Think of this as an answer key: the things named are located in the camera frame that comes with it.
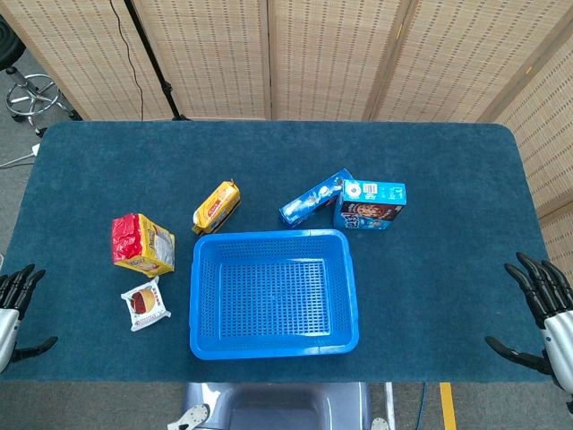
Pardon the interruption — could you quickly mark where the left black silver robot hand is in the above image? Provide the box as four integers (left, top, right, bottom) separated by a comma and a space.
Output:
0, 262, 59, 374

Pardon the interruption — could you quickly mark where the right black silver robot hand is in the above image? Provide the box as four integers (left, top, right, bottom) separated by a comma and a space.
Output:
485, 251, 573, 393

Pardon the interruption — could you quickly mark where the small white pastry packet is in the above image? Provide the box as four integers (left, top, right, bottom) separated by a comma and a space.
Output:
120, 276, 172, 332

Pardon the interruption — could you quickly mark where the yellow red Lipo bag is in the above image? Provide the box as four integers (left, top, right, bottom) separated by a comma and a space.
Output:
111, 212, 176, 278

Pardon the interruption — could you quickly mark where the blue chocolate chip cookie box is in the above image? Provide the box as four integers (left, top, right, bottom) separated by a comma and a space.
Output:
333, 178, 407, 233

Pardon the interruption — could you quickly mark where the small yellow biscuit pack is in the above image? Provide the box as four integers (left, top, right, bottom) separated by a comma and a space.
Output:
191, 179, 242, 237

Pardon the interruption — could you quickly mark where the blue cookie tube pack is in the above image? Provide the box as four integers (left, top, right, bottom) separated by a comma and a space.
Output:
278, 168, 353, 230

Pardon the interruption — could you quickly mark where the blue perforated plastic basket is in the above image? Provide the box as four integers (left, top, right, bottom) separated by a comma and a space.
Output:
189, 228, 361, 361

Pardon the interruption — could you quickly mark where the yellow floor tape strip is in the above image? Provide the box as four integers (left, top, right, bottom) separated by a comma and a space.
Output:
439, 382, 458, 430

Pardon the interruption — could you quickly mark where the teal table cloth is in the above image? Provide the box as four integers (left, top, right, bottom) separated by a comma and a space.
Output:
0, 120, 552, 384

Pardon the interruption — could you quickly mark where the white table leg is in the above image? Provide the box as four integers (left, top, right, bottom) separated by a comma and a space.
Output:
384, 382, 398, 430

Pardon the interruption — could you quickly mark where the black stool with chrome base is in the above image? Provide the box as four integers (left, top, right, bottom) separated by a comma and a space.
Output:
0, 15, 84, 138

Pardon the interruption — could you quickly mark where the grey robot torso base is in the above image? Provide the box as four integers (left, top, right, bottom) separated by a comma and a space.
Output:
167, 382, 390, 430

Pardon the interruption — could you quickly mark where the black tripod pole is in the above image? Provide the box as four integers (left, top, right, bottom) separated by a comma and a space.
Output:
124, 0, 190, 122

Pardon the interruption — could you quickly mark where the bamboo folding screen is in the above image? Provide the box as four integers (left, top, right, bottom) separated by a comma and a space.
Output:
0, 0, 573, 288

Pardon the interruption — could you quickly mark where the blue floor cable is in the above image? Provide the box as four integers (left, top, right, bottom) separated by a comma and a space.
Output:
414, 382, 427, 430

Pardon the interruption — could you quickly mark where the thin black hanging cable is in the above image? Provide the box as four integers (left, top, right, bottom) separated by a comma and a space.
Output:
108, 0, 145, 121

